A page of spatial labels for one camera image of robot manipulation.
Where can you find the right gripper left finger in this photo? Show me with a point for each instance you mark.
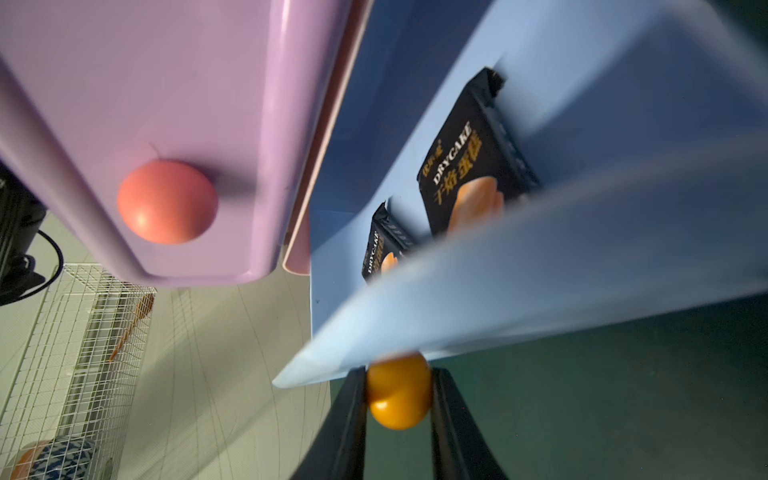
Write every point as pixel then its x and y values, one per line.
pixel 338 451

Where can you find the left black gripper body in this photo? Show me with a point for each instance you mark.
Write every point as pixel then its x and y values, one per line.
pixel 22 215

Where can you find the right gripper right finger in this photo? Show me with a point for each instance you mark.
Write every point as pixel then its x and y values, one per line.
pixel 459 451

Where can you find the purple top drawer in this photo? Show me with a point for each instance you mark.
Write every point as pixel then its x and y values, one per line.
pixel 92 90

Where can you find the blue drawer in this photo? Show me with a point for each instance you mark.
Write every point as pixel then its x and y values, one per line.
pixel 644 121

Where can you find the white drawer cabinet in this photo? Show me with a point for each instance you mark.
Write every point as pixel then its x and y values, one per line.
pixel 297 245

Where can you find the orange spatula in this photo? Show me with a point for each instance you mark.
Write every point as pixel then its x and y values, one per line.
pixel 142 310

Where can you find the black drycake packet left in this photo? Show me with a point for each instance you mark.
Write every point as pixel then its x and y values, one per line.
pixel 387 243

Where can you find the black drycake packet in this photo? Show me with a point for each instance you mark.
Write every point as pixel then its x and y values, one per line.
pixel 387 243
pixel 473 169

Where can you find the orange patterned plate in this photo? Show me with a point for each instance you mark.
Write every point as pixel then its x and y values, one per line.
pixel 22 465

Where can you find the black drycake packet right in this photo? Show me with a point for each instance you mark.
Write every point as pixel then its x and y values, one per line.
pixel 473 169

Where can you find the white wire basket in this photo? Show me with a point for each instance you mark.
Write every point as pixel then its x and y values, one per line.
pixel 65 389

